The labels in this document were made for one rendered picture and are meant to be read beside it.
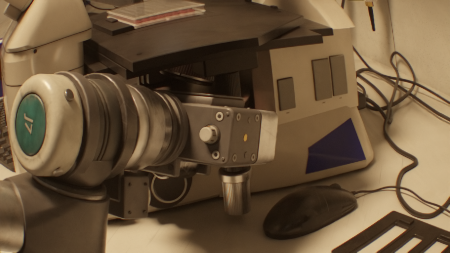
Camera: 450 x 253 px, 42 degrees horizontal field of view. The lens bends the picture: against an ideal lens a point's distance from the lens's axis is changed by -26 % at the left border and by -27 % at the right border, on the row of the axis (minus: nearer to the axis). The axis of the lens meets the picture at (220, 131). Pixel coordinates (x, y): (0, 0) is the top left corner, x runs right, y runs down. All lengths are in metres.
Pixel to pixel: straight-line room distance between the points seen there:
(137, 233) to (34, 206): 0.28
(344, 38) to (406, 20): 0.43
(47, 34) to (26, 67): 0.04
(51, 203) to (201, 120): 0.18
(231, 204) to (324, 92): 0.18
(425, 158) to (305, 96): 0.21
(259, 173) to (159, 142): 0.25
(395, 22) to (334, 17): 0.45
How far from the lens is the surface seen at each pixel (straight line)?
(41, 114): 0.50
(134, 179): 0.60
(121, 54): 0.65
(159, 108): 0.60
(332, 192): 0.76
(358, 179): 0.85
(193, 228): 0.77
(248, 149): 0.64
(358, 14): 1.43
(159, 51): 0.63
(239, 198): 0.76
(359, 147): 0.87
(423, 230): 0.70
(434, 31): 1.20
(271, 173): 0.83
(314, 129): 0.85
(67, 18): 0.72
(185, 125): 0.63
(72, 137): 0.50
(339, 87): 0.87
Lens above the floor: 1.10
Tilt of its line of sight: 20 degrees down
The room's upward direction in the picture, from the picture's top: 5 degrees counter-clockwise
